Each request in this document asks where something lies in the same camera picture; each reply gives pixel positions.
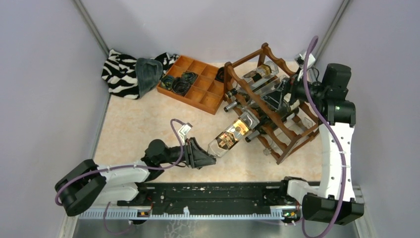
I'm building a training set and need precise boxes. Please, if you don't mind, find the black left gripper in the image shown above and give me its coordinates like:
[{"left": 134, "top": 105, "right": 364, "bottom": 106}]
[{"left": 158, "top": 137, "right": 216, "bottom": 168}]

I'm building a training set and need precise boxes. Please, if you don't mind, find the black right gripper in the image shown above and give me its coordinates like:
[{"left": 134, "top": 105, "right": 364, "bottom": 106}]
[{"left": 261, "top": 66, "right": 326, "bottom": 110}]

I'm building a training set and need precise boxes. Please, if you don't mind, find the small clear glass bottle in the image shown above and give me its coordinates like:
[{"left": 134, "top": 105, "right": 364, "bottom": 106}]
[{"left": 252, "top": 75, "right": 286, "bottom": 100}]

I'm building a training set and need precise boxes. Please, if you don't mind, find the wooden wine rack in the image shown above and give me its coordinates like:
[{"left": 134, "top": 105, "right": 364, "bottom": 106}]
[{"left": 223, "top": 43, "right": 320, "bottom": 164}]

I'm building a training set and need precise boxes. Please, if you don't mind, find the clear liquor bottle gold label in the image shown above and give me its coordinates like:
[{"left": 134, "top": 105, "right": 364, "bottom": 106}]
[{"left": 207, "top": 111, "right": 260, "bottom": 158}]

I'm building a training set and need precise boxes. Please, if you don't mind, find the dark wine bottle back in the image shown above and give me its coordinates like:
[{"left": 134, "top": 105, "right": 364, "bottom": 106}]
[{"left": 223, "top": 100, "right": 243, "bottom": 113}]

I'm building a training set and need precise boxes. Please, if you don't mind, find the dark wine bottle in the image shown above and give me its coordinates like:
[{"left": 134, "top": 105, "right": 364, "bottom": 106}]
[
  {"left": 255, "top": 97, "right": 300, "bottom": 127},
  {"left": 223, "top": 100, "right": 243, "bottom": 113}
]

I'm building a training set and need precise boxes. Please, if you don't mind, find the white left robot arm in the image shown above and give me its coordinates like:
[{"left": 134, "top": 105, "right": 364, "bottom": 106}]
[{"left": 54, "top": 137, "right": 216, "bottom": 217}]

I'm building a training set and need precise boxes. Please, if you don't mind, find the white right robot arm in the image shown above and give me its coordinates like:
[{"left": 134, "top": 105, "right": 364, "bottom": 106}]
[{"left": 279, "top": 63, "right": 365, "bottom": 225}]

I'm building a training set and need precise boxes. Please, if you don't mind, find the black rolled item right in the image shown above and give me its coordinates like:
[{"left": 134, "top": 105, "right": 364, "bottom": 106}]
[{"left": 215, "top": 67, "right": 224, "bottom": 83}]

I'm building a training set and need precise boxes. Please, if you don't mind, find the orange wooden compartment tray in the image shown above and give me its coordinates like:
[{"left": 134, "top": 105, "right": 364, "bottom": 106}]
[{"left": 157, "top": 55, "right": 224, "bottom": 115}]

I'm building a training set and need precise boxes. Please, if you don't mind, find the zebra striped cloth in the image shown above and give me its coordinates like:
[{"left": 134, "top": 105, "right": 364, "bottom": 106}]
[{"left": 101, "top": 49, "right": 180, "bottom": 100}]

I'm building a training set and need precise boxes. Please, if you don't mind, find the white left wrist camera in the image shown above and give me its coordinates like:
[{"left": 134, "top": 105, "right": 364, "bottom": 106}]
[{"left": 177, "top": 123, "right": 192, "bottom": 142}]

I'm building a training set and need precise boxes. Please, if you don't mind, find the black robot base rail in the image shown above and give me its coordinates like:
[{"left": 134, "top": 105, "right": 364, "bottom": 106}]
[{"left": 78, "top": 181, "right": 325, "bottom": 221}]

